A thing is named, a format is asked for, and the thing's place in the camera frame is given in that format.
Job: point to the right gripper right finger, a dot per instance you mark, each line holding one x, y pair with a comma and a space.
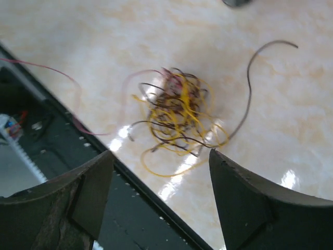
256, 213

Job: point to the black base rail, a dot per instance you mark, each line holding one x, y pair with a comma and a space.
46, 141

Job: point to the black drink can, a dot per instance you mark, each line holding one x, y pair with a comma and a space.
236, 3

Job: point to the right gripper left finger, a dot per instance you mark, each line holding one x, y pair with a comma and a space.
65, 212

